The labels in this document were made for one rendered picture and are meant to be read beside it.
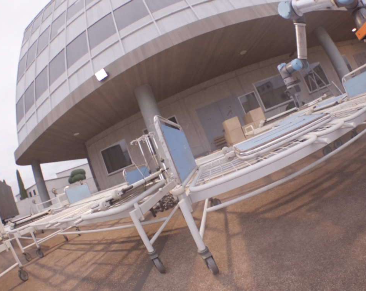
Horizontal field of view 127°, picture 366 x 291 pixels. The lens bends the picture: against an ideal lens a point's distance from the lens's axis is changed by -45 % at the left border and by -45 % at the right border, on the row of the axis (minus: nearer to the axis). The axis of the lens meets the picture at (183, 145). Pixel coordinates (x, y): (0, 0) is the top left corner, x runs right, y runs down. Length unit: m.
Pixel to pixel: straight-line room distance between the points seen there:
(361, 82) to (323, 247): 1.68
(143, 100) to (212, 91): 3.21
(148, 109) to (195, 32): 2.71
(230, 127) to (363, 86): 3.51
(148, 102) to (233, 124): 2.72
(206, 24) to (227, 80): 3.50
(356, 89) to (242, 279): 2.07
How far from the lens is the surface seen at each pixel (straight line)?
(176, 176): 0.85
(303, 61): 1.34
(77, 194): 4.27
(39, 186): 10.40
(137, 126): 7.84
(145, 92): 5.52
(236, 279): 0.91
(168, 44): 4.51
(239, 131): 4.60
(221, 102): 7.17
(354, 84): 2.21
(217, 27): 4.69
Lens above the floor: 0.66
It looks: 3 degrees up
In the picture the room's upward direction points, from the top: 22 degrees counter-clockwise
